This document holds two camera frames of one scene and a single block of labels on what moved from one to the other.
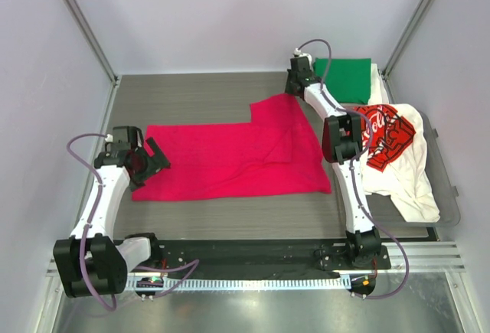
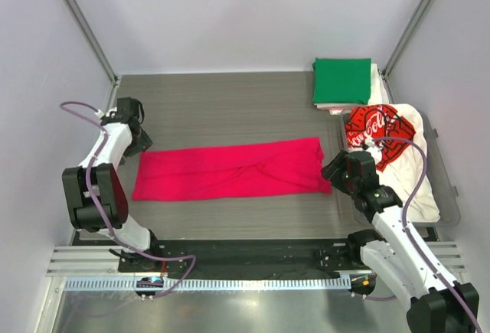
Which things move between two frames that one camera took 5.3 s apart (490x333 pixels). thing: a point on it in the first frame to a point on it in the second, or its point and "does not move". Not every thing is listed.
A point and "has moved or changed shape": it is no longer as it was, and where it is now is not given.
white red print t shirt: [397, 160] does not move
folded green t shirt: [348, 79] does not move
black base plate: [253, 256] does not move
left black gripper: [155, 163] to [143, 143]
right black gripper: [287, 89] to [340, 159]
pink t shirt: [275, 155] has moved or changed shape
